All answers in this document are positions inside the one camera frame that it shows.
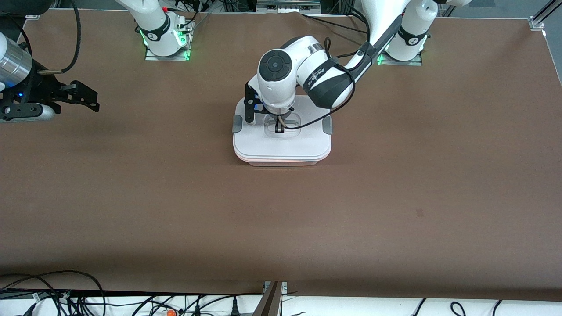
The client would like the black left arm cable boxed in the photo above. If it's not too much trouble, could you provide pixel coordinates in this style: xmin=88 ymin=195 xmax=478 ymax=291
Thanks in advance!
xmin=281 ymin=37 xmax=356 ymax=130

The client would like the translucent pink plastic box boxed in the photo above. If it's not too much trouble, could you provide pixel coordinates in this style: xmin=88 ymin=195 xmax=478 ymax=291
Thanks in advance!
xmin=235 ymin=154 xmax=331 ymax=167

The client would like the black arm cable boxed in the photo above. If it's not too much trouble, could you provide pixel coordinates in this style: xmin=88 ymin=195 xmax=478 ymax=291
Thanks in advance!
xmin=18 ymin=0 xmax=82 ymax=74
xmin=281 ymin=37 xmax=356 ymax=130

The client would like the black edge strip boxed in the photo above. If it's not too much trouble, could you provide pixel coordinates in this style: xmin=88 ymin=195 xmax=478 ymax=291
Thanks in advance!
xmin=0 ymin=287 xmax=264 ymax=301

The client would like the brown table mat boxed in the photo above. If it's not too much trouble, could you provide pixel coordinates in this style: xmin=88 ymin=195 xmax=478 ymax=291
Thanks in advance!
xmin=0 ymin=9 xmax=562 ymax=302

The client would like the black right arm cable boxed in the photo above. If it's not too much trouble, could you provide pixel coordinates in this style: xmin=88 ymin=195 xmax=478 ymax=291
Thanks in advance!
xmin=18 ymin=0 xmax=82 ymax=74

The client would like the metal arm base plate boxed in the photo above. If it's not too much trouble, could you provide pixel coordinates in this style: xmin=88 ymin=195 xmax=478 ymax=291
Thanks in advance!
xmin=376 ymin=52 xmax=423 ymax=66
xmin=145 ymin=20 xmax=194 ymax=61

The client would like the aluminium profile beam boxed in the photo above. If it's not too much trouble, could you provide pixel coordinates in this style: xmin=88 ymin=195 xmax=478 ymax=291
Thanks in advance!
xmin=252 ymin=281 xmax=288 ymax=316

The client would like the black cable across mat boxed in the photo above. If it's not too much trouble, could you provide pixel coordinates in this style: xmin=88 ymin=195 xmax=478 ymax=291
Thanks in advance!
xmin=301 ymin=12 xmax=374 ymax=35

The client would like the long looping black cable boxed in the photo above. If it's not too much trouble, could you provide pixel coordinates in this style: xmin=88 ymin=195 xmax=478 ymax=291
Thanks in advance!
xmin=0 ymin=270 xmax=107 ymax=316

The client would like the aluminium corner profile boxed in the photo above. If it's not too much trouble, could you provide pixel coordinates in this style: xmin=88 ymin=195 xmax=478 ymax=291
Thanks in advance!
xmin=528 ymin=0 xmax=562 ymax=30

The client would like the aluminium frame rail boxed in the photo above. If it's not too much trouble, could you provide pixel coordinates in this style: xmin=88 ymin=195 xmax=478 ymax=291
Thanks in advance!
xmin=256 ymin=0 xmax=322 ymax=12

